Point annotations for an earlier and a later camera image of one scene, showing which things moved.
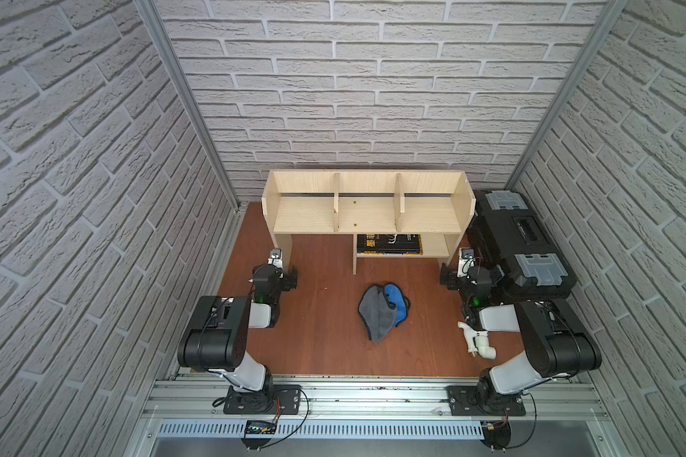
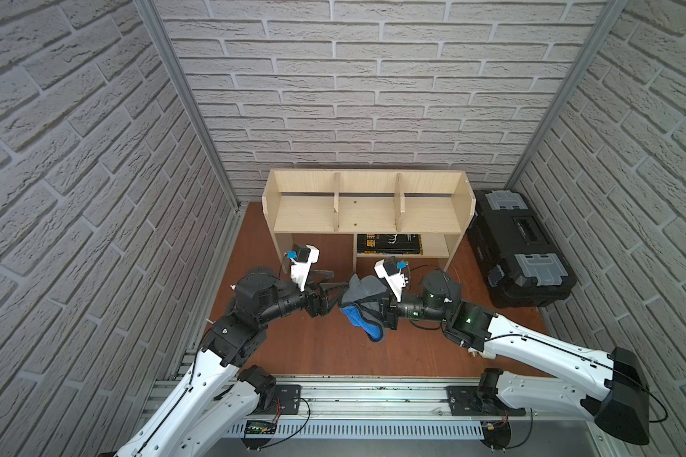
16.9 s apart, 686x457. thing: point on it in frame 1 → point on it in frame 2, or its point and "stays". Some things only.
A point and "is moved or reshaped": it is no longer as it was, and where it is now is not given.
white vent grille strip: (328, 429) stays
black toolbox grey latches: (508, 233) stays
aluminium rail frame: (378, 400) stays
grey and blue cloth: (381, 308) is moved or reshaped
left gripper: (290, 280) → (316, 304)
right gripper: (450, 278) → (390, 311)
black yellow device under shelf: (390, 244) stays
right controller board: (496, 435) stays
